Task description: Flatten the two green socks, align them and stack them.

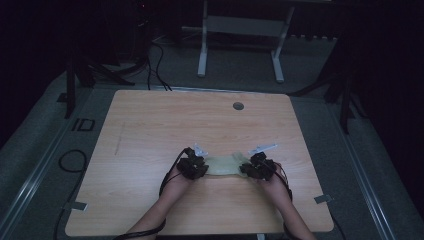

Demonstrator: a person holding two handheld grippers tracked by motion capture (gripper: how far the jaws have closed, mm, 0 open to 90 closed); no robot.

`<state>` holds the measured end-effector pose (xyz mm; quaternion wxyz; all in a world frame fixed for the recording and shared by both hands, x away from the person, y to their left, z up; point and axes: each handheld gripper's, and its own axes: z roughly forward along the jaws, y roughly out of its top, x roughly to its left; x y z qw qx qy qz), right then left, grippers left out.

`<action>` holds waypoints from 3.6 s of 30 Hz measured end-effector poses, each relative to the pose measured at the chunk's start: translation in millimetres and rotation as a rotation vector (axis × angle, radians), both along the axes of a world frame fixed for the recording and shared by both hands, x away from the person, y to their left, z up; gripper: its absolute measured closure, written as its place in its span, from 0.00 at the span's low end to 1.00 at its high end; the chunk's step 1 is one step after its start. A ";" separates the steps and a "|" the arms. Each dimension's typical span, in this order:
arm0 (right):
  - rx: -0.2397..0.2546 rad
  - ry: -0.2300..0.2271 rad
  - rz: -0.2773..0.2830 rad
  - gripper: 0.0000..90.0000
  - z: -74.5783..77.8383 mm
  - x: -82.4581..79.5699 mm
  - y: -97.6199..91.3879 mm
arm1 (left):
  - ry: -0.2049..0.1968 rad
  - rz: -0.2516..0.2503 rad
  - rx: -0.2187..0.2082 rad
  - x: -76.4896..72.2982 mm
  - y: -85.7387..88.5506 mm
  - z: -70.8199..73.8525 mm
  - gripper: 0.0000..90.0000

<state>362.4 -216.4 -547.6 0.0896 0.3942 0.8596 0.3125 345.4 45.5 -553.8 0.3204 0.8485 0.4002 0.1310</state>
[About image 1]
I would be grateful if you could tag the white metal desk frame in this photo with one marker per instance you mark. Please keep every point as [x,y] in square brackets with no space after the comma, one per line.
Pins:
[243,26]

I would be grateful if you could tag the dark equipment rack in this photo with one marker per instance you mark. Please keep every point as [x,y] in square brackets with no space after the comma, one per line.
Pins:
[142,33]

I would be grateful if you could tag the metal floor rail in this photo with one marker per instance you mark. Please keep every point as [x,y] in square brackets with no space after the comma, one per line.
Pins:
[366,173]
[30,183]

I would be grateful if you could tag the person's right hand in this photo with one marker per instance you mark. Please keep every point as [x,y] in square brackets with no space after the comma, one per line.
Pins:
[275,188]

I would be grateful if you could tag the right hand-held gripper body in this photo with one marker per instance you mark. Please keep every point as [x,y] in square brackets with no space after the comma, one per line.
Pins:
[261,168]

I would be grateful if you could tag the grey tape strip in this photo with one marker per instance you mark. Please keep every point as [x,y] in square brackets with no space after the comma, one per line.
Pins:
[323,199]
[76,206]

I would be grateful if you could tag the white table leg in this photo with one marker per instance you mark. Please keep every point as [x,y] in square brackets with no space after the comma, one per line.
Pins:
[260,237]

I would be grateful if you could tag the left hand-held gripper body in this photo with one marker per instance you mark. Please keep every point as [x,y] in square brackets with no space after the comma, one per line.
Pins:
[192,166]

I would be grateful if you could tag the person's left hand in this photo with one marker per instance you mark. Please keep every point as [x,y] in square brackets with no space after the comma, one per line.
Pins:
[176,190]

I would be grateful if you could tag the black metal stand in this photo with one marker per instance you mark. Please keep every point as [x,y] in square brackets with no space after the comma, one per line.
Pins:
[70,93]
[345,110]

